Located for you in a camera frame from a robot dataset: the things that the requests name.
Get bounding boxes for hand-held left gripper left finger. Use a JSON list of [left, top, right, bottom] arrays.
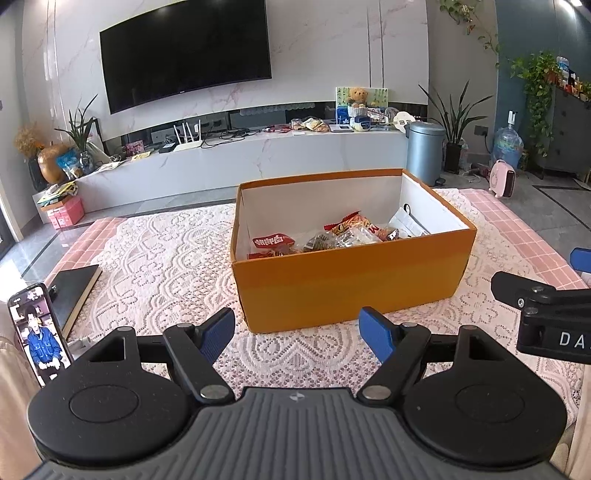
[[76, 307, 237, 403]]

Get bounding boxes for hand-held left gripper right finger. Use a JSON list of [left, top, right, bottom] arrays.
[[355, 306, 517, 403]]

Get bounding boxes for orange cardboard box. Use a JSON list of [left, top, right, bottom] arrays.
[[231, 168, 478, 333]]

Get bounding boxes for clear cracker bag gold top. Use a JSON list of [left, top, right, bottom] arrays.
[[340, 228, 380, 246]]

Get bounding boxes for clear seed snack bag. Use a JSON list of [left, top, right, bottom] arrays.
[[304, 232, 341, 253]]

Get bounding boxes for red-ended clear snack packet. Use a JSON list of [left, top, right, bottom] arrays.
[[249, 233, 297, 259]]

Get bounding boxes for orange red stick snack bag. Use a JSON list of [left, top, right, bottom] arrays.
[[324, 211, 382, 234]]

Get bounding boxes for white snack packet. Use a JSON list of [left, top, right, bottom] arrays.
[[389, 206, 433, 238]]

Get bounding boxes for pink checked cloth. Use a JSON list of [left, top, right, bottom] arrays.
[[55, 187, 591, 296]]

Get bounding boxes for white lace tablecloth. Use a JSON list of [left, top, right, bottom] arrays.
[[46, 187, 583, 416]]

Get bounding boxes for pink space heater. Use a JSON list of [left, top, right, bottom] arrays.
[[489, 159, 518, 199]]

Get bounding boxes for grey drawer cabinet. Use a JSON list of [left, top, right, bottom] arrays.
[[549, 85, 591, 176]]

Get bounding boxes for blue water bottle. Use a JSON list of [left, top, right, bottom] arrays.
[[493, 111, 525, 169]]

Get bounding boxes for black notebook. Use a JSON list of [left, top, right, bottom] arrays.
[[48, 264, 103, 340]]

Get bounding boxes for blue grey trash bin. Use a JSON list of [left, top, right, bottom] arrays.
[[405, 121, 448, 187]]

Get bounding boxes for green ivy plant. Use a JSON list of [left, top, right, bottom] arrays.
[[510, 52, 562, 158]]

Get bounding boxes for row of small bottles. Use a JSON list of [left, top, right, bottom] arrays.
[[556, 55, 591, 100]]

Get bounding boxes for white marble tv console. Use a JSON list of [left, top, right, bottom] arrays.
[[76, 122, 410, 214]]

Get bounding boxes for tall leafy potted plant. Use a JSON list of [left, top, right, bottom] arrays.
[[418, 80, 495, 175]]

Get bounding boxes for smartphone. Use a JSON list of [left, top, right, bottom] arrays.
[[8, 282, 75, 388]]

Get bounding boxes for pink storage box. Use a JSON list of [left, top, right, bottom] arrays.
[[46, 196, 86, 230]]

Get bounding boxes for white router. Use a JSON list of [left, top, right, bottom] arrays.
[[173, 119, 204, 152]]

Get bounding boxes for stack of papers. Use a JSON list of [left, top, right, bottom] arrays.
[[37, 181, 77, 206]]

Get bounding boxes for pile of snack packets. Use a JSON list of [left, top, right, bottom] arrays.
[[291, 117, 331, 135]]

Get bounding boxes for blue snack bags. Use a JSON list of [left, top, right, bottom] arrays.
[[58, 150, 93, 179]]

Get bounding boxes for green picture board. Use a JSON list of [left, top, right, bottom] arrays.
[[335, 85, 388, 122]]

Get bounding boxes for gold round vase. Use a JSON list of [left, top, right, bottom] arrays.
[[37, 143, 70, 184]]

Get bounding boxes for spiky green potted plant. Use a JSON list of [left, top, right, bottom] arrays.
[[54, 95, 100, 167]]

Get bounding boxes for trailing vine plant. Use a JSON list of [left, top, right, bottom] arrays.
[[438, 0, 502, 66]]

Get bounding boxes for dried flower bunch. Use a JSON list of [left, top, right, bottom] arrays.
[[14, 122, 47, 160]]

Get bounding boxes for black curved television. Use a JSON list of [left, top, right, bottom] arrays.
[[99, 0, 273, 115]]

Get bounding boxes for black cables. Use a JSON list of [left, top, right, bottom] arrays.
[[203, 129, 260, 149]]

